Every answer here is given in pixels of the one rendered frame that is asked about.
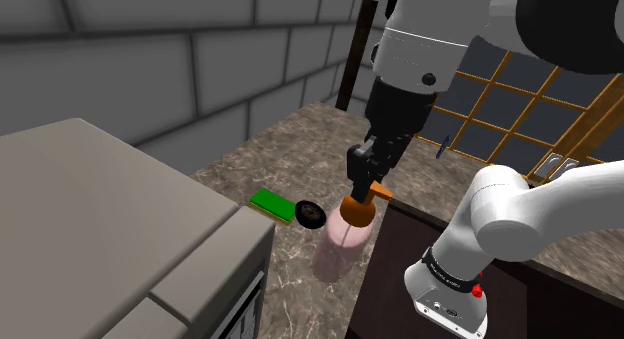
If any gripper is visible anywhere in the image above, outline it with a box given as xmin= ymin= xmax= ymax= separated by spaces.
xmin=346 ymin=78 xmax=438 ymax=204

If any black round disc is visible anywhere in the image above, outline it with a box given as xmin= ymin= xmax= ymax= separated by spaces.
xmin=294 ymin=199 xmax=327 ymax=231

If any pink soap dispenser orange pump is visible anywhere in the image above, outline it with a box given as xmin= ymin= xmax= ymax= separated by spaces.
xmin=310 ymin=181 xmax=395 ymax=284

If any green and yellow sponge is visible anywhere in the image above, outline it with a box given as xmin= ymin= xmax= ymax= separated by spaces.
xmin=248 ymin=187 xmax=298 ymax=227

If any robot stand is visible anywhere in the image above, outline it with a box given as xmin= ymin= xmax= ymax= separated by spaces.
xmin=344 ymin=200 xmax=624 ymax=339

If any wooden lattice window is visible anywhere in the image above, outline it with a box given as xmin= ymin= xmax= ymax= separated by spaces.
xmin=415 ymin=35 xmax=624 ymax=186

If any grey box appliance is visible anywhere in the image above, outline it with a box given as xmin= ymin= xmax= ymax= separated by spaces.
xmin=0 ymin=116 xmax=277 ymax=339

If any dark wooden post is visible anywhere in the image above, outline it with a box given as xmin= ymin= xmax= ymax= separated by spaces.
xmin=334 ymin=0 xmax=380 ymax=113

